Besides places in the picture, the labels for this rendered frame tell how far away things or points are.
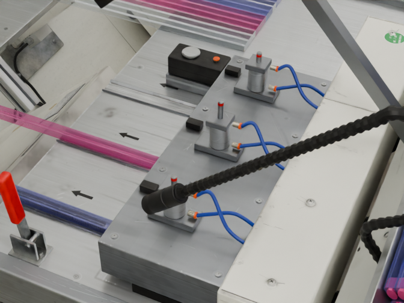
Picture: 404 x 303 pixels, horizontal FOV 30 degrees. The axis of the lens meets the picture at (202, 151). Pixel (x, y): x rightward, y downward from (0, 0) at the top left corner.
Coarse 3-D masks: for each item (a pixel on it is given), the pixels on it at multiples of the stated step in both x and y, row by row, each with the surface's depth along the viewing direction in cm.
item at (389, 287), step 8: (400, 240) 64; (400, 248) 63; (400, 256) 62; (392, 264) 62; (400, 264) 62; (392, 272) 61; (400, 272) 60; (392, 280) 60; (400, 280) 60; (384, 288) 60; (392, 288) 60; (400, 288) 59; (392, 296) 60; (400, 296) 59
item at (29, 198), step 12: (24, 192) 84; (36, 192) 84; (36, 204) 83; (48, 204) 83; (60, 204) 83; (60, 216) 82; (72, 216) 81; (84, 216) 81; (96, 216) 81; (96, 228) 81
